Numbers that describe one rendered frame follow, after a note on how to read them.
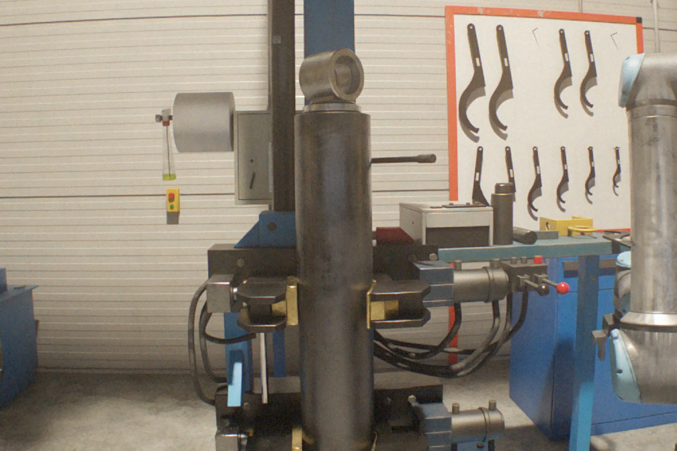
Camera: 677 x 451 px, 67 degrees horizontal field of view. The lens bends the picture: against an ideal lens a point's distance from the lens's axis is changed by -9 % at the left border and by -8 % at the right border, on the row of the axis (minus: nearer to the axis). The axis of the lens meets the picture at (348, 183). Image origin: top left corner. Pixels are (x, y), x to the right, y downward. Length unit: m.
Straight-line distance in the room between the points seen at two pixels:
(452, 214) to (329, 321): 0.55
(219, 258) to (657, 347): 1.22
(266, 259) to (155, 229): 2.00
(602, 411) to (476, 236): 1.45
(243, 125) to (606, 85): 2.66
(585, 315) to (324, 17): 1.46
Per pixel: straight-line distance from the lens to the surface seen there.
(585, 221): 2.18
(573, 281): 2.69
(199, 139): 2.38
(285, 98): 1.87
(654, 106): 1.24
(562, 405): 2.86
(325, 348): 1.52
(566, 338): 2.75
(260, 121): 2.36
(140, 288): 3.75
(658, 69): 1.27
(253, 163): 2.34
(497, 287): 1.74
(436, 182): 3.63
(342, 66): 1.60
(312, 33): 1.98
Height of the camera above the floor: 1.31
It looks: 1 degrees down
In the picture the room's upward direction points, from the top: 1 degrees counter-clockwise
